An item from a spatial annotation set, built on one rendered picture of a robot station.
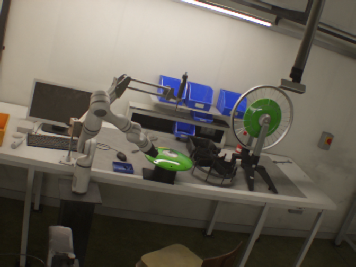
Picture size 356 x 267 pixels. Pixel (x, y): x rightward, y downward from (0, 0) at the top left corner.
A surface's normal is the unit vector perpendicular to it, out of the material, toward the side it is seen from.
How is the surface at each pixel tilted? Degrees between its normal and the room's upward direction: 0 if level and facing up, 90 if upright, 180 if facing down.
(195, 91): 90
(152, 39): 90
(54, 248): 0
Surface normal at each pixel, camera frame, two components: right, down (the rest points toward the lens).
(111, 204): 0.18, 0.35
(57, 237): 0.26, -0.92
